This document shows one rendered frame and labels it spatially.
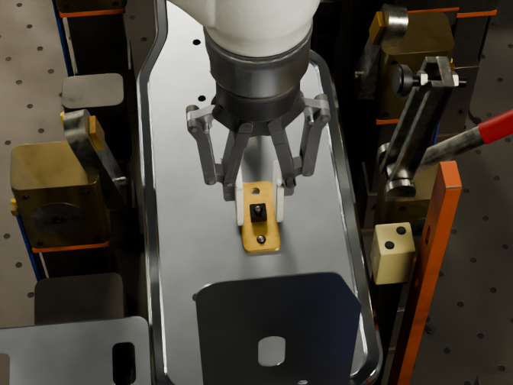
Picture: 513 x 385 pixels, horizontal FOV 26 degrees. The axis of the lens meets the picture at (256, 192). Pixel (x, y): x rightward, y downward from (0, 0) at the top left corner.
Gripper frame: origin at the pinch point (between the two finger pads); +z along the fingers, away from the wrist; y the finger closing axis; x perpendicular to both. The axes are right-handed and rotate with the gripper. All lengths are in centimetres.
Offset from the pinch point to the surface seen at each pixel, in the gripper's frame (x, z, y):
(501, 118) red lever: -0.1, -9.3, -23.4
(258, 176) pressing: -5.2, 4.2, -0.5
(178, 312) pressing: 10.4, 4.1, 9.0
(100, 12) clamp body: -37.7, 11.6, 16.5
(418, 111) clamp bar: 1.2, -13.2, -14.7
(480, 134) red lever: 0.4, -7.6, -21.5
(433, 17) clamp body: -19.5, -2.7, -21.5
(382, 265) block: 9.6, -0.2, -11.2
